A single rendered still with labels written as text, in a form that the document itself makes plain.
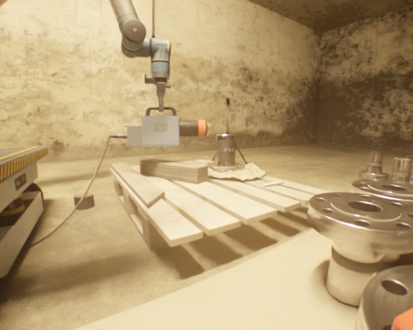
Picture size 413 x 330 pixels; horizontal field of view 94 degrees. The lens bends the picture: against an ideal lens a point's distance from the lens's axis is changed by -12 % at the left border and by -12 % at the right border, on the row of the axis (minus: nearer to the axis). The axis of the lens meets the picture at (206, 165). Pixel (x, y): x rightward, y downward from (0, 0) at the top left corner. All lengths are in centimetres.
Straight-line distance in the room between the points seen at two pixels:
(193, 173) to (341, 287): 80
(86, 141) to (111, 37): 152
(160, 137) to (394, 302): 114
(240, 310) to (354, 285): 28
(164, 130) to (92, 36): 259
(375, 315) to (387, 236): 24
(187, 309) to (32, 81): 326
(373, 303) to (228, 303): 38
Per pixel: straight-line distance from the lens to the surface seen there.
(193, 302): 62
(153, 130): 123
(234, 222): 71
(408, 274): 39
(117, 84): 350
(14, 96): 350
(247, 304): 62
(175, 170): 121
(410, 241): 55
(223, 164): 132
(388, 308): 32
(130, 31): 114
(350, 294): 66
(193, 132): 128
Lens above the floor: 44
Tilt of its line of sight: 10 degrees down
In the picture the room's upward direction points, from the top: straight up
